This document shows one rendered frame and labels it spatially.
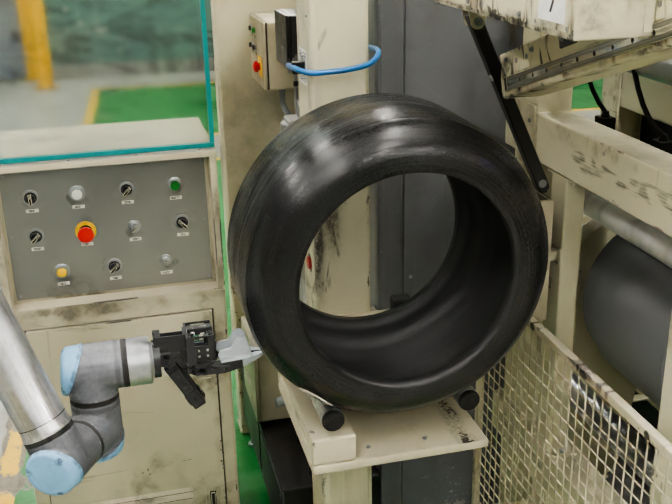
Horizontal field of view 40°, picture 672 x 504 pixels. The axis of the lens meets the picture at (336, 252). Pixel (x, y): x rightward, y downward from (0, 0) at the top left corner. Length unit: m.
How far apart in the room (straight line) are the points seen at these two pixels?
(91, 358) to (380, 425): 0.63
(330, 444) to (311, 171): 0.56
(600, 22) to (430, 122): 0.36
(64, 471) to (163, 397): 0.92
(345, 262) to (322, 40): 0.50
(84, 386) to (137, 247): 0.74
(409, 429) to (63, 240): 1.00
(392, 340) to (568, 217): 0.50
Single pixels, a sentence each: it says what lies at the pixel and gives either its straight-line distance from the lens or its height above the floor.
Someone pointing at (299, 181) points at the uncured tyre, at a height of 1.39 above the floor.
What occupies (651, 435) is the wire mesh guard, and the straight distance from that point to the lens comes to 1.66.
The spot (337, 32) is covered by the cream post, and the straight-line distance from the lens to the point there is 1.96.
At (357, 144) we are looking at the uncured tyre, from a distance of 1.60.
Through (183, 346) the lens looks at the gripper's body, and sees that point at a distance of 1.76.
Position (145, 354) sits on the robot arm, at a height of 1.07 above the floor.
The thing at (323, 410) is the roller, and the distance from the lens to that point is 1.82.
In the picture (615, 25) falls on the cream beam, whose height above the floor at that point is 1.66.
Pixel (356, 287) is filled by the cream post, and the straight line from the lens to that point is 2.12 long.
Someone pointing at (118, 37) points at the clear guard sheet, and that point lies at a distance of 2.28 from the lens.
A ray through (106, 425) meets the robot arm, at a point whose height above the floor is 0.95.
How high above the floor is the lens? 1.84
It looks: 21 degrees down
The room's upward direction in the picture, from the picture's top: 1 degrees counter-clockwise
